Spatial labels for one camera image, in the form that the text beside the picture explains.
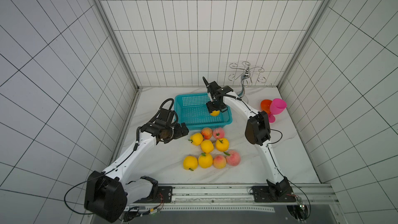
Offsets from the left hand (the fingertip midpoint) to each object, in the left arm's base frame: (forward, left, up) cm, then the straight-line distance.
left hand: (180, 136), depth 81 cm
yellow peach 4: (+17, -20, -2) cm, 26 cm away
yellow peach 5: (-11, -6, -7) cm, 15 cm away
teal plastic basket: (+26, -5, -12) cm, 29 cm away
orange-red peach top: (+5, -15, -6) cm, 17 cm away
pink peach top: (+5, -22, -5) cm, 23 cm away
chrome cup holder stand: (+32, -38, +18) cm, 53 cm away
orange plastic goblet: (+27, -56, -8) cm, 63 cm away
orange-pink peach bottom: (-11, -21, -6) cm, 25 cm away
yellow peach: (+1, -9, -6) cm, 11 cm away
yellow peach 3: (-2, -23, -5) cm, 24 cm away
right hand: (+26, -21, -5) cm, 34 cm away
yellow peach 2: (-3, -15, -6) cm, 16 cm away
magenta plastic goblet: (+18, -56, +4) cm, 59 cm away
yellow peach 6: (-10, -14, -6) cm, 18 cm away
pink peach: (-10, -29, -5) cm, 31 cm away
